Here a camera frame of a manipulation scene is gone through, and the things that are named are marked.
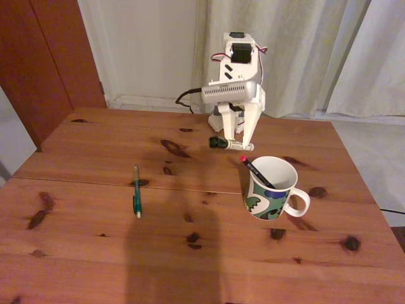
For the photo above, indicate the white marker black cap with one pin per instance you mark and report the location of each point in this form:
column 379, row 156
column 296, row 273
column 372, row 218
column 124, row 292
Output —
column 216, row 143

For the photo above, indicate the black pen red cap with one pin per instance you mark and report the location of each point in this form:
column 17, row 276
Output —
column 256, row 171

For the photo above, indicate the green transparent pen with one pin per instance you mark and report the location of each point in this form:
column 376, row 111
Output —
column 137, row 196

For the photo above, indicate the cream curtain panel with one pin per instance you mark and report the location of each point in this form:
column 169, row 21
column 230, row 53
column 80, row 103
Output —
column 300, row 47

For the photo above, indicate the white mug green blue pattern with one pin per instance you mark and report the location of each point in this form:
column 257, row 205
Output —
column 269, row 202

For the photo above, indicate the white curtain panel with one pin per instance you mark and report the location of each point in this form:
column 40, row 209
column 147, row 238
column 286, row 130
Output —
column 379, row 63

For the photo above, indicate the brown wooden cabinet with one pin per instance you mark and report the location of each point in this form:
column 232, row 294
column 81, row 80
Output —
column 38, row 63

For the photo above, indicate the silver camera box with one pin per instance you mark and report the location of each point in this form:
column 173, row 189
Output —
column 228, row 92

